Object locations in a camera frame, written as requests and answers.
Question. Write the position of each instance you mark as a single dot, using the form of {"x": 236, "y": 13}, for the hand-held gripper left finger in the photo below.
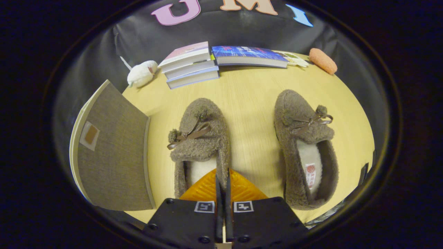
{"x": 180, "y": 221}

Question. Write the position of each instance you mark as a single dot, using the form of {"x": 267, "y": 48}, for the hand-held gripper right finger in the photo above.
{"x": 266, "y": 221}

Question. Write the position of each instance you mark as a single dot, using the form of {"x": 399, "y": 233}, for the brown fluffy shoe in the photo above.
{"x": 202, "y": 141}
{"x": 304, "y": 152}

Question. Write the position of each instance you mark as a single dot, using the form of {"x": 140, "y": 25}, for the grey fabric storage box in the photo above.
{"x": 114, "y": 159}

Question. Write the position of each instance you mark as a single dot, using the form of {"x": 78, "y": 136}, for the pale blue cover book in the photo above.
{"x": 193, "y": 77}

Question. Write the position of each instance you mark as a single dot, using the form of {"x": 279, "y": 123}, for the white plush toy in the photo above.
{"x": 140, "y": 74}

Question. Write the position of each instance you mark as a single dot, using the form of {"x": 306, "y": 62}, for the white cover book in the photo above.
{"x": 190, "y": 68}

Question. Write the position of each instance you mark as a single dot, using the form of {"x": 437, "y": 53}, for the white floral booklet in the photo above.
{"x": 294, "y": 58}

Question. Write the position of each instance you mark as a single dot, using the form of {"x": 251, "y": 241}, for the pink cover book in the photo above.
{"x": 188, "y": 55}

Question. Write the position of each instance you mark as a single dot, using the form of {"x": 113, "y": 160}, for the dark blue cover book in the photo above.
{"x": 249, "y": 55}

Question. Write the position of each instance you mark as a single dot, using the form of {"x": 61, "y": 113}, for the orange sponge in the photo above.
{"x": 322, "y": 61}

